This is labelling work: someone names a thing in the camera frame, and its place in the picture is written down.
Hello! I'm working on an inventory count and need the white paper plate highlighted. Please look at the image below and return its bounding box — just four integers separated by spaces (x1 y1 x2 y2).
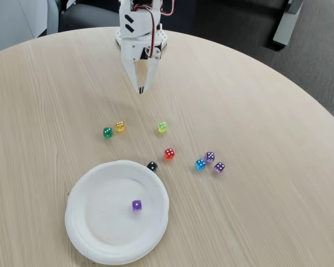
64 159 170 265

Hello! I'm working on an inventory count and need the red black servo cable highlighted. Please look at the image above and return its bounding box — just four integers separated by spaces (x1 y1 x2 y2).
133 4 160 58

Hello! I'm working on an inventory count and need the dark grey chair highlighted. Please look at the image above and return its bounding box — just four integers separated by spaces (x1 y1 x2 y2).
58 2 121 33

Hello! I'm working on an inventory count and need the grey desk leg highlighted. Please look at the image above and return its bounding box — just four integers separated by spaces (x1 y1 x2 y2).
272 0 304 47

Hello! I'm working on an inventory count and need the blue translucent die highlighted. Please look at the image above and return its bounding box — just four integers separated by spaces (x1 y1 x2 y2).
194 158 207 172

